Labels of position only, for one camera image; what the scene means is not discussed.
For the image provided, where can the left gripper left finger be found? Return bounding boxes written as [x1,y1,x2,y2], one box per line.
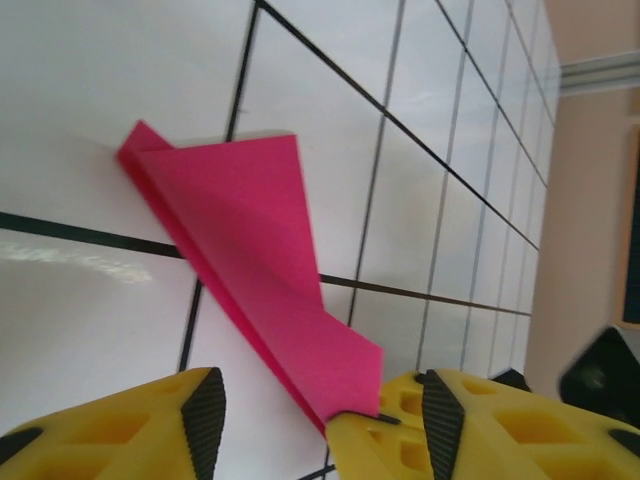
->
[0,367,227,480]

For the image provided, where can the pink paper sheet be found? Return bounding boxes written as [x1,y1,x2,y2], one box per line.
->
[115,119,385,441]

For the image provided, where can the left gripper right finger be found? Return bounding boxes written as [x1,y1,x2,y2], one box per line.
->
[421,368,640,480]

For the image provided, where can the aluminium side rail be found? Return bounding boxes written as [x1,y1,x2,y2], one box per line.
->
[558,49,640,95]

